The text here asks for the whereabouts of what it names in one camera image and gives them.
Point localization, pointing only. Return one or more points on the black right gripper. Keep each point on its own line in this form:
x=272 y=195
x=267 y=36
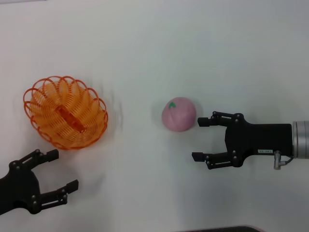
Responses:
x=260 y=139

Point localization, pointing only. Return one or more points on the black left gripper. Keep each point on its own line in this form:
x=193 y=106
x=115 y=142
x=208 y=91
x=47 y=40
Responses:
x=21 y=186

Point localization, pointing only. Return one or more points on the pink toy peach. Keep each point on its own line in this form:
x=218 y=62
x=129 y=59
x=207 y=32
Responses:
x=178 y=116

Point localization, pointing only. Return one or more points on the orange woven plastic basket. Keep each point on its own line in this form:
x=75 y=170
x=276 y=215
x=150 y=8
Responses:
x=70 y=118

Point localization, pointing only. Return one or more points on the dark robot torso cover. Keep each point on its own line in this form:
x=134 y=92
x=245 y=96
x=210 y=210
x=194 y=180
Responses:
x=224 y=229

